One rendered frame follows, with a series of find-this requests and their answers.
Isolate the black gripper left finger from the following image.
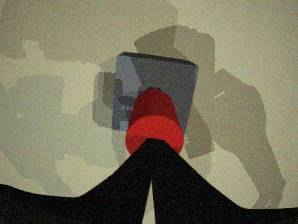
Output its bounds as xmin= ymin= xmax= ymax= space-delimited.
xmin=0 ymin=137 xmax=157 ymax=224

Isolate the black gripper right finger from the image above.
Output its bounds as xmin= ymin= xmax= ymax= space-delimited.
xmin=152 ymin=139 xmax=298 ymax=224

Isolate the grey square block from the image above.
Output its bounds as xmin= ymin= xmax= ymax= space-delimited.
xmin=112 ymin=51 xmax=200 ymax=137

